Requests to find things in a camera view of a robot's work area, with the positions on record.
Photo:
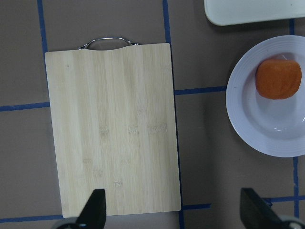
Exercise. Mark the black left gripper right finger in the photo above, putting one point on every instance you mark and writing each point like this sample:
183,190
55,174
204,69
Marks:
255,213

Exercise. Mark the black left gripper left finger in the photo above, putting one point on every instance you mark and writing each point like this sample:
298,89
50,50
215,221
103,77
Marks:
93,215

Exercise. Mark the orange fruit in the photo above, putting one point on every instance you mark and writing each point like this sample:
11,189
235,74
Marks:
278,79

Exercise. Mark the cream bear tray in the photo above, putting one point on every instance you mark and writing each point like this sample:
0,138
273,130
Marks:
233,12

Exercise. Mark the wooden cutting board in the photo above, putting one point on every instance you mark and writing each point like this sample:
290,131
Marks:
114,128

